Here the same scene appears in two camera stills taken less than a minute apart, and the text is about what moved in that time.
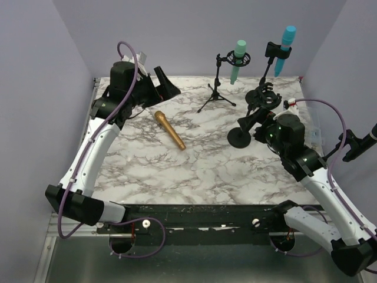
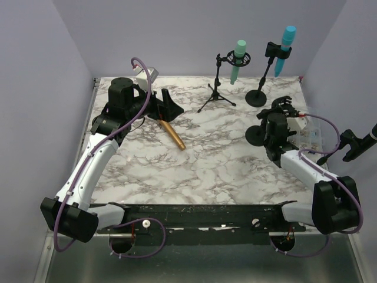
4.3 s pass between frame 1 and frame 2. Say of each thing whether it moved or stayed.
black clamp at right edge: stayed
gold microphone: stayed
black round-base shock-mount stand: moved
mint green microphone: stayed
